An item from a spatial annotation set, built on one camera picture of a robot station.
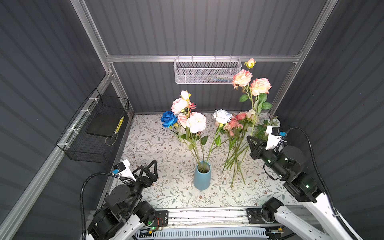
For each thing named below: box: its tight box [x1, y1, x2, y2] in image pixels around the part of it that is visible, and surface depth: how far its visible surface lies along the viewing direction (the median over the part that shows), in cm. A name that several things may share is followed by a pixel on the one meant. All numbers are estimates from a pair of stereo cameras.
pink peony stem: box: [180, 112, 208, 173], surface depth 54 cm
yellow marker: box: [114, 116, 125, 135], surface depth 78 cm
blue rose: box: [161, 111, 203, 171], surface depth 60 cm
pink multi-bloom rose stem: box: [171, 90, 203, 171], surface depth 53 cm
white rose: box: [204, 109, 233, 169], surface depth 59 cm
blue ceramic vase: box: [193, 160, 212, 192], surface depth 72 cm
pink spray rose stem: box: [231, 58, 273, 136], surface depth 56 cm
